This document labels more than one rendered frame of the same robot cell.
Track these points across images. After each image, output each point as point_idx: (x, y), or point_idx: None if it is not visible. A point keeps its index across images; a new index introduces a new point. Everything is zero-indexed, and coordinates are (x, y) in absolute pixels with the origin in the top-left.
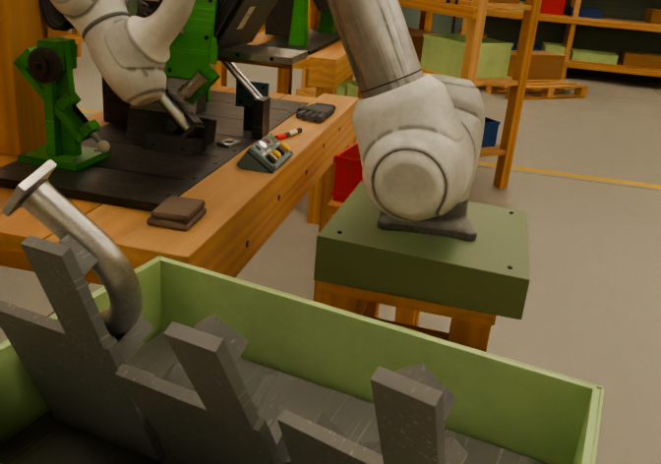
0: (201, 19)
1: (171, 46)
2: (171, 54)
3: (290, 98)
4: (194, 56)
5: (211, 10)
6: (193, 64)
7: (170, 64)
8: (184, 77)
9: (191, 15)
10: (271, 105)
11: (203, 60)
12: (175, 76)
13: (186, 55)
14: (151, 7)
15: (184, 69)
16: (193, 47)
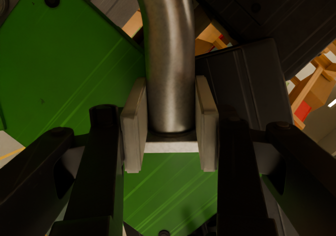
0: (137, 188)
1: (122, 59)
2: (98, 42)
3: (135, 21)
4: (48, 106)
5: (138, 224)
6: (25, 88)
7: (69, 16)
8: (0, 33)
9: (167, 172)
10: (110, 18)
11: (21, 122)
12: (19, 5)
13: (65, 86)
14: (295, 48)
15: (26, 51)
16: (75, 120)
